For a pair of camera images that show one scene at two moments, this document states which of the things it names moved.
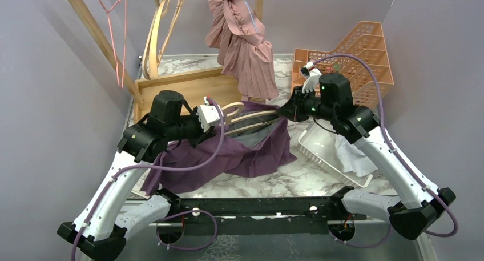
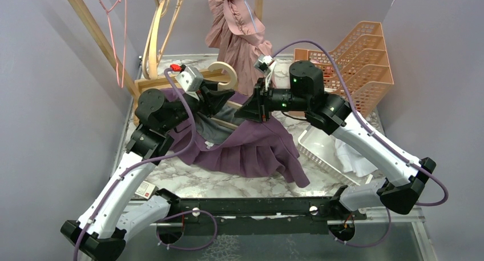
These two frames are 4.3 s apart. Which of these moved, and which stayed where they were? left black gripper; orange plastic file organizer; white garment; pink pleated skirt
Moved: left black gripper
Stayed: pink pleated skirt; white garment; orange plastic file organizer
